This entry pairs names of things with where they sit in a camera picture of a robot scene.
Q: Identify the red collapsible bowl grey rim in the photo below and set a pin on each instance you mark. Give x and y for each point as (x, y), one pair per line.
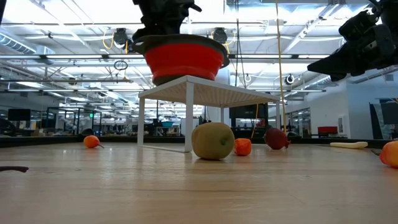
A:
(183, 60)

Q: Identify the dark red fruit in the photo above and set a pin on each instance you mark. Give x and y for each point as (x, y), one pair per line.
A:
(275, 139)

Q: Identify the brown kiwi fruit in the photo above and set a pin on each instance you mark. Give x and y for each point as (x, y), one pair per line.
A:
(211, 141)

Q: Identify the small orange-yellow fruit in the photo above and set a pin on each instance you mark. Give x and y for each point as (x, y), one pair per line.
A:
(242, 147)

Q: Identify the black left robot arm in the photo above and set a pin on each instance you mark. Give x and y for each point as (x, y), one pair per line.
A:
(1, 9)

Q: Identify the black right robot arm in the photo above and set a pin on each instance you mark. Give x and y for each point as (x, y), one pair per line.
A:
(390, 11)

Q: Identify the red storage box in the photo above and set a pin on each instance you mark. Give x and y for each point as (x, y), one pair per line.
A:
(327, 129)

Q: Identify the dark display panel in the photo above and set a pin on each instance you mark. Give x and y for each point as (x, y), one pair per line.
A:
(385, 119)

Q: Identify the yellow banana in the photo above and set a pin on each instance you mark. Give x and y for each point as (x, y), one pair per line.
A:
(348, 145)

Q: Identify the white perforated metal shelf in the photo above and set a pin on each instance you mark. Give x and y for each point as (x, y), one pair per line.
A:
(205, 93)

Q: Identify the teal bin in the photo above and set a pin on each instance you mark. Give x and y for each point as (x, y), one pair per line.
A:
(167, 124)

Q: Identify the black monitor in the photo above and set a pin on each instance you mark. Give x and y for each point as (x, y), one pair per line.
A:
(248, 111)
(19, 115)

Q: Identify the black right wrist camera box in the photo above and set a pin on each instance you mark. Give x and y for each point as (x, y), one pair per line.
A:
(357, 25)

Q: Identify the black aluminium table frame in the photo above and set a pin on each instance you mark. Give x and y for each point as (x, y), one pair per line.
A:
(46, 140)

